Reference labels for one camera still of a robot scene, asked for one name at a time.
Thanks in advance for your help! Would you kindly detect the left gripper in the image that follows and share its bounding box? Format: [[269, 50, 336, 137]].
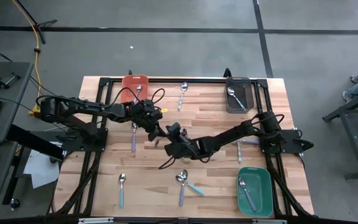
[[140, 106, 172, 149]]

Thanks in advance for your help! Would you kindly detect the purple handled spoon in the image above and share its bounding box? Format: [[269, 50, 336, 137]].
[[237, 139, 260, 146], [131, 123, 137, 153], [178, 169, 188, 208], [238, 177, 258, 212]]

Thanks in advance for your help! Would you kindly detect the light blue handled spoon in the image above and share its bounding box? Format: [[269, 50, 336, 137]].
[[175, 174, 205, 196], [226, 86, 247, 111], [118, 173, 126, 209]]

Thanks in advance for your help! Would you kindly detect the orange plastic bin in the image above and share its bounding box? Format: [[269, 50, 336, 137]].
[[121, 74, 149, 105]]

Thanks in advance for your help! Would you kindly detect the grey plastic bin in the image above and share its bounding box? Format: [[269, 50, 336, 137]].
[[224, 77, 255, 114]]

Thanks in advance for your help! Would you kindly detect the green plastic bin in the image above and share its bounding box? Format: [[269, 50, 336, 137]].
[[236, 167, 274, 218]]

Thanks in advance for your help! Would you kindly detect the silver aluminium extrusion piece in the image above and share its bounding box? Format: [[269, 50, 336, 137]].
[[78, 217, 114, 224], [252, 219, 287, 224]]

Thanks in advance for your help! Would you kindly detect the white paper sheet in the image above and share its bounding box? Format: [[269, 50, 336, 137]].
[[22, 141, 61, 190]]

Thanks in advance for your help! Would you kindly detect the black desk crossbar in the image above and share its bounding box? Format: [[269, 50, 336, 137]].
[[7, 124, 65, 161]]

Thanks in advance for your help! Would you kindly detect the grey office desk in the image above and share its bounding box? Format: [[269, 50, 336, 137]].
[[0, 61, 34, 144], [0, 141, 23, 220]]

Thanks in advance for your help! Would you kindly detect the black tripod stand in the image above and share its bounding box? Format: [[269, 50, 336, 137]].
[[12, 0, 58, 45]]

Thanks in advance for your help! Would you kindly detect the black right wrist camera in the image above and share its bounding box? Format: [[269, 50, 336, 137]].
[[165, 122, 183, 138]]

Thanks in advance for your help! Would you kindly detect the yellow cable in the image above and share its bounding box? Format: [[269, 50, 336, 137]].
[[10, 0, 42, 115]]

